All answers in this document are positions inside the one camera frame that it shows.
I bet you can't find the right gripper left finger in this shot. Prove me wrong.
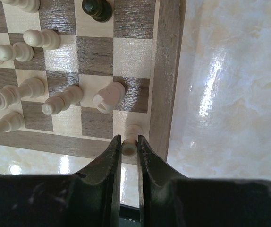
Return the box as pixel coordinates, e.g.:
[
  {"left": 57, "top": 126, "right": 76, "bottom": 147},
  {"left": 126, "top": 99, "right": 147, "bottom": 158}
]
[{"left": 0, "top": 135, "right": 121, "bottom": 227}]

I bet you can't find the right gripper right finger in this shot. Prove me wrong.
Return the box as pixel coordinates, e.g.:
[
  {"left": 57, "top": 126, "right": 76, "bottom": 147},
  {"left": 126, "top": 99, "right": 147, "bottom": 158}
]
[{"left": 137, "top": 136, "right": 271, "bottom": 227}]

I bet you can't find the white pawn chess piece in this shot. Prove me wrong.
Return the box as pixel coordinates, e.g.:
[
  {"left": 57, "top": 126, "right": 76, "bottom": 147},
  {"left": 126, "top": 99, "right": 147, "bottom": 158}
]
[
  {"left": 122, "top": 124, "right": 143, "bottom": 157},
  {"left": 0, "top": 42, "right": 34, "bottom": 62},
  {"left": 23, "top": 29, "right": 60, "bottom": 50}
]

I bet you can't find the white rook chess piece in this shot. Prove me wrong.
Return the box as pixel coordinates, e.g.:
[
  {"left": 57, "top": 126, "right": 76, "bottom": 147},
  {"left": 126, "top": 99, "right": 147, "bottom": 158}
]
[{"left": 93, "top": 82, "right": 126, "bottom": 114}]

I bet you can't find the white bishop chess piece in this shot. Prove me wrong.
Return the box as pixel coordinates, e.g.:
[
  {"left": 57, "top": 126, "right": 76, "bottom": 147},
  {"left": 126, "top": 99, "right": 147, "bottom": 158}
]
[{"left": 42, "top": 85, "right": 84, "bottom": 115}]

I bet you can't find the wooden chess board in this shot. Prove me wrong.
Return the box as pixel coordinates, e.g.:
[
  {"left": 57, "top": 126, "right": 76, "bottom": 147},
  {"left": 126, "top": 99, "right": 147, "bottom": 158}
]
[{"left": 0, "top": 0, "right": 186, "bottom": 159}]

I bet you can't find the white queen chess piece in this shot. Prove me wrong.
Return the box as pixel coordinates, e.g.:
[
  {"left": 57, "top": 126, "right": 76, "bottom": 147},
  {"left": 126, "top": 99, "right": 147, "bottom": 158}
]
[{"left": 0, "top": 77, "right": 45, "bottom": 110}]

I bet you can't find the dark pawn chess piece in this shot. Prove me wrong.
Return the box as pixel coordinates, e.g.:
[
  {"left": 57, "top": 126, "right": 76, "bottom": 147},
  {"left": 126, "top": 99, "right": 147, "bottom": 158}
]
[{"left": 82, "top": 0, "right": 113, "bottom": 23}]

